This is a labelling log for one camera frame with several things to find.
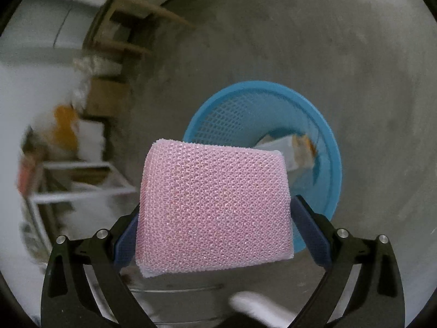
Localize white box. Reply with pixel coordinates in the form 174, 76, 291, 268
78, 119, 105, 161

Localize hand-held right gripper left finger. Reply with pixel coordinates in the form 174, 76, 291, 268
40, 203, 154, 328

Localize white framed desk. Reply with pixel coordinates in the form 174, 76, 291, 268
20, 160, 137, 257

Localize pink mesh sponge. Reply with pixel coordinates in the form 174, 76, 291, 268
135, 138, 295, 278

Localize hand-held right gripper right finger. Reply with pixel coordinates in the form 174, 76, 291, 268
291, 195, 406, 328

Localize white and orange carton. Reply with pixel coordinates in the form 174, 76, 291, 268
254, 133, 316, 173

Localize person's white shoe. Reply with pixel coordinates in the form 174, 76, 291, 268
229, 291, 301, 328

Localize brown cardboard box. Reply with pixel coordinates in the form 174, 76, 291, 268
87, 77, 128, 118

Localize orange plastic bag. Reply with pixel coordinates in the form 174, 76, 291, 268
55, 106, 81, 151

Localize blue plastic wastebasket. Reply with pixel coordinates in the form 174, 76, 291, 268
182, 81, 342, 255

